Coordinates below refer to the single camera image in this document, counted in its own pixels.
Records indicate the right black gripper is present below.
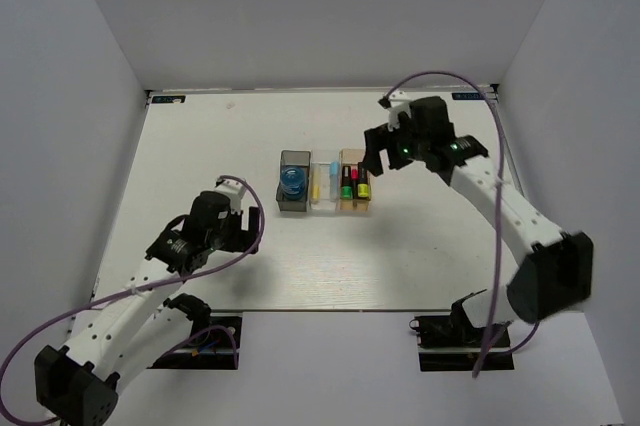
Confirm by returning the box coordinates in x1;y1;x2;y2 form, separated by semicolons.
362;113;429;177

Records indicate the pink capped black highlighter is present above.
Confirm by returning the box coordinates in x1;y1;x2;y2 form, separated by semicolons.
350;165;359;199

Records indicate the yellow capped black highlighter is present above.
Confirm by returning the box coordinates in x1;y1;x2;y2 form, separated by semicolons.
357;162;370;201

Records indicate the green capped black highlighter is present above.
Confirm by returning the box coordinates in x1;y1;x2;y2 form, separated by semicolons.
340;165;353;200

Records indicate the blue tape roll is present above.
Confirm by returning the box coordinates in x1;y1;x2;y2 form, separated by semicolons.
279;165;307;200

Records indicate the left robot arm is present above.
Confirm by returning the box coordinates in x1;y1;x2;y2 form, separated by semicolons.
34;176;264;425

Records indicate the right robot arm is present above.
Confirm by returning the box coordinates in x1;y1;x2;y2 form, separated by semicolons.
363;96;594;345

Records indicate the right table label sticker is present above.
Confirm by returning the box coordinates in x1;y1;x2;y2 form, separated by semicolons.
451;92;484;101

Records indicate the table label sticker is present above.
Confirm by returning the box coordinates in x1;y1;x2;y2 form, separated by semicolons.
451;92;484;101
151;95;186;104

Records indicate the amber plastic container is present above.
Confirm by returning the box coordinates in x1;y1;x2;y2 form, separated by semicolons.
339;149;373;214

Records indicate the clear plastic container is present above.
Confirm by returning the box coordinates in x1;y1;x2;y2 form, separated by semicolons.
309;150;340;215

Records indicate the dark grey plastic container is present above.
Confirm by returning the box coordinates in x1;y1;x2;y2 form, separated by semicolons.
276;150;311;213

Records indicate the left table label sticker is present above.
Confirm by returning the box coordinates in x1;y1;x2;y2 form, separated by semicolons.
151;95;186;104

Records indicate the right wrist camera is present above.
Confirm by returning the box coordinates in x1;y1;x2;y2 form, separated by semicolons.
378;90;411;131

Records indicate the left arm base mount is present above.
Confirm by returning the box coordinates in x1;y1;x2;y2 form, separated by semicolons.
150;314;243;371

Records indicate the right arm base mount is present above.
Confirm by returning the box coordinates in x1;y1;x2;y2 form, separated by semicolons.
409;315;515;373

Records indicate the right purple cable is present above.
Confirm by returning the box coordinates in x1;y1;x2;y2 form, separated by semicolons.
384;70;544;378

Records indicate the purple cable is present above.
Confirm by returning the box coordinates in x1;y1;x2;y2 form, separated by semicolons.
384;70;544;378
0;175;266;425

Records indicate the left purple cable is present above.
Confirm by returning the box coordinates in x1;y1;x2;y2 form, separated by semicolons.
0;175;266;425

